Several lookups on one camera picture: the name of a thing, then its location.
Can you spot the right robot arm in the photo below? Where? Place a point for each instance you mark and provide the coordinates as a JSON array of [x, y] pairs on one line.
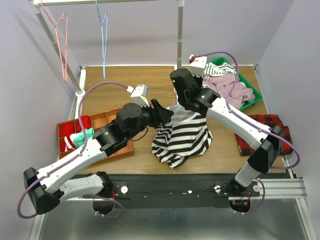
[[262, 138]]

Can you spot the red sock left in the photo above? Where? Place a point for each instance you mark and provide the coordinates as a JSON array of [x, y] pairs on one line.
[[66, 129]]

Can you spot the black mounting base plate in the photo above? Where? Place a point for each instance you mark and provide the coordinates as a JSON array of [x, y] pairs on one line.
[[151, 191]]

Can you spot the thin striped garment in bin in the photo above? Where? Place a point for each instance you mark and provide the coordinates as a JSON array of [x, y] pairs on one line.
[[213, 70]]

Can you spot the pink garment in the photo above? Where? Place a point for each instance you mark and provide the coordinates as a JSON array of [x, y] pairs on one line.
[[223, 84]]

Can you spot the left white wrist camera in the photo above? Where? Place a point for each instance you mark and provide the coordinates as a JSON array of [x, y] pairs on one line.
[[139, 95]]

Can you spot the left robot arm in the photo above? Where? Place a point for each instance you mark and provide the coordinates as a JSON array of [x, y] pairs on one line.
[[50, 185]]

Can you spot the pink wire hanger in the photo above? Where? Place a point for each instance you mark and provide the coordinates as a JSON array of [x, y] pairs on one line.
[[63, 56]]

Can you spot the teal sock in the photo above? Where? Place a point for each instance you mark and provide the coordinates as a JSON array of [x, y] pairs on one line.
[[76, 140]]

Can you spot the green plastic bin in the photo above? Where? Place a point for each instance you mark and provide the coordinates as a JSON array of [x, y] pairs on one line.
[[243, 80]]

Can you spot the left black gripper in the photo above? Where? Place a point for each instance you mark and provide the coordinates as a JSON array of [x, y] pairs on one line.
[[155, 113]]

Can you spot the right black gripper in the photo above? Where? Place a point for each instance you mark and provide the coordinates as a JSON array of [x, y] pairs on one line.
[[199, 79]]

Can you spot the black white striped tank top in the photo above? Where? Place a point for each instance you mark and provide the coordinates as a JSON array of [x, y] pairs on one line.
[[186, 135]]

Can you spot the red sock with white cuff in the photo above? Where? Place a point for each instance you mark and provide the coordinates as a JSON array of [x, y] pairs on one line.
[[86, 122]]

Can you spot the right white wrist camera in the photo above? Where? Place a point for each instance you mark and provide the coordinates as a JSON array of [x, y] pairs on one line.
[[197, 65]]

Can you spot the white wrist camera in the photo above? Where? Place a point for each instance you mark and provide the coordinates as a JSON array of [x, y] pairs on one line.
[[197, 65], [139, 95]]

